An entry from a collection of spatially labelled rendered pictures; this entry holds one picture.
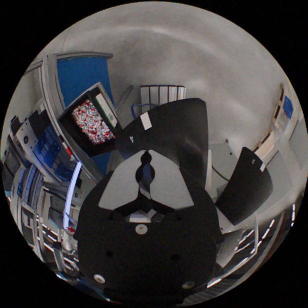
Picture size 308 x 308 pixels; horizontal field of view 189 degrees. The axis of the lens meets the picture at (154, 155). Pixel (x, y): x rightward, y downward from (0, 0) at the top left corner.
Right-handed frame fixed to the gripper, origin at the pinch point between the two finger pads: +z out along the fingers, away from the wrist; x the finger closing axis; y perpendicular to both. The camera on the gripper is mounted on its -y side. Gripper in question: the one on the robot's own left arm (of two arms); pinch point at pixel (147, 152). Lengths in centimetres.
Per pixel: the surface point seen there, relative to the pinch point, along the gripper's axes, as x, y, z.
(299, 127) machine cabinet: 748, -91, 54
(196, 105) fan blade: 8.2, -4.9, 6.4
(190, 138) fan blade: 6.6, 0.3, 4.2
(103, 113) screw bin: -12.7, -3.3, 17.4
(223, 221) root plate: 19.0, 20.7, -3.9
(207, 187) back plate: 24.5, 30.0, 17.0
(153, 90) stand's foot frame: 3, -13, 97
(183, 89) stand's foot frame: 32, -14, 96
